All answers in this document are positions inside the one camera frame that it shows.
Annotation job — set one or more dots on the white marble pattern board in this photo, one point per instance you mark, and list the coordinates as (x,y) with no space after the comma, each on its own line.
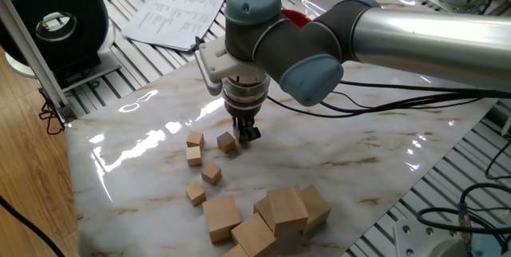
(319,169)

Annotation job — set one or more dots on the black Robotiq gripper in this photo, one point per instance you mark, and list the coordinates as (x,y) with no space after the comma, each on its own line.
(242,113)

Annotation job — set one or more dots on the red bowl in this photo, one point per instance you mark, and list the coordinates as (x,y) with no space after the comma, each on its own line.
(296,17)

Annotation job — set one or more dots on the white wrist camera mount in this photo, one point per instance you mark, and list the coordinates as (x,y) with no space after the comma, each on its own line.
(219,63)

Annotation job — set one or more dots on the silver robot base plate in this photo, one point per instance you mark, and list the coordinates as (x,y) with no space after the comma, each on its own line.
(415,241)

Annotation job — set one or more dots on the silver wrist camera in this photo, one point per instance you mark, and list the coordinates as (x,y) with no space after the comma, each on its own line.
(211,87)

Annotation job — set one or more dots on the white printed paper stack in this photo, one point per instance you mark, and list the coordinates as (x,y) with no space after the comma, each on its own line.
(175,13)

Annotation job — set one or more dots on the large wooden cube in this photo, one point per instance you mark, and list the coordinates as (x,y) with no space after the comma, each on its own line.
(235,251)
(253,235)
(287,209)
(317,207)
(221,218)
(263,211)

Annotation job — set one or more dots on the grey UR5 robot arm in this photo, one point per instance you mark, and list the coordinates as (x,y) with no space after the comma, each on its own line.
(419,41)

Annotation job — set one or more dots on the aluminium frame profile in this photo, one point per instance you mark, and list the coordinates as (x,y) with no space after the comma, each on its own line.
(30,53)

